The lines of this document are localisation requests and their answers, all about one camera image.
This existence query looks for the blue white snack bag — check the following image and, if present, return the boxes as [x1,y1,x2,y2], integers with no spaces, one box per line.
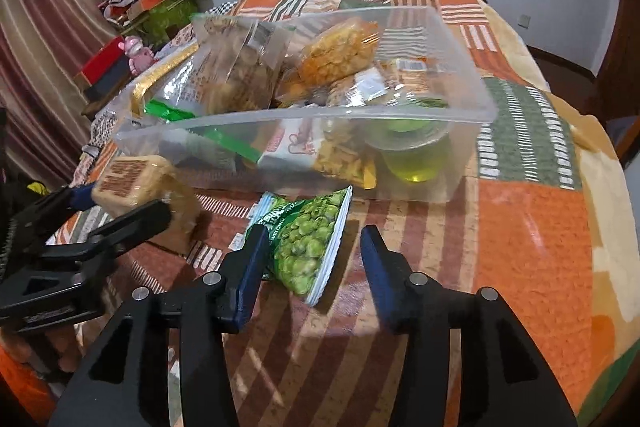
[158,129,236,172]

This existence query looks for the clear green-edged biscuit bag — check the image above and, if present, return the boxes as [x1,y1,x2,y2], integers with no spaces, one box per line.
[143,14,292,121]

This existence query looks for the brown rice cake block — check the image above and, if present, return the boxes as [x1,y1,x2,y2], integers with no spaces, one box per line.
[91,155,202,256]

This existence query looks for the orange puffed snack bag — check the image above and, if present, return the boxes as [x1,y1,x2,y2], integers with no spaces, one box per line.
[274,17,380,105]

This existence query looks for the orange sleeve forearm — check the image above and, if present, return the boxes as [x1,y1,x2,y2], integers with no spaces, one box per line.
[1,329,55,426]

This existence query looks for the clear plastic storage bin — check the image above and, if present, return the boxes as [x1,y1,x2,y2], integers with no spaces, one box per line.
[115,6,497,202]

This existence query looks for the green jelly cup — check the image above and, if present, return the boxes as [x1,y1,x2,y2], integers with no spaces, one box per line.
[363,119,451,183]

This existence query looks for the patchwork bed blanket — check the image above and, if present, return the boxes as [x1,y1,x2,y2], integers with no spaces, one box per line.
[228,0,639,426]

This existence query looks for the green pea snack bag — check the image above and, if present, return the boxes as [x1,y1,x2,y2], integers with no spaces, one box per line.
[250,186,354,307]

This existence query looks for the wooden door frame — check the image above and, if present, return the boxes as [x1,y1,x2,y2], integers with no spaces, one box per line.
[592,0,639,166]

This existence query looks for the wall socket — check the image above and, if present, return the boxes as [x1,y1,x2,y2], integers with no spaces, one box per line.
[518,14,530,29]

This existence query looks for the pink plush toy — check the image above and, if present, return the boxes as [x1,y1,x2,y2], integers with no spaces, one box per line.
[118,36,155,76]

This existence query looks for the striped curtain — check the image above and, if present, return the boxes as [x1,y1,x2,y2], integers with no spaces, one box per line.
[1,0,115,187]

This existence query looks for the red box on side table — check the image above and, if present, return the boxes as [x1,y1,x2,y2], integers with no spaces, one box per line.
[74,36,131,102]

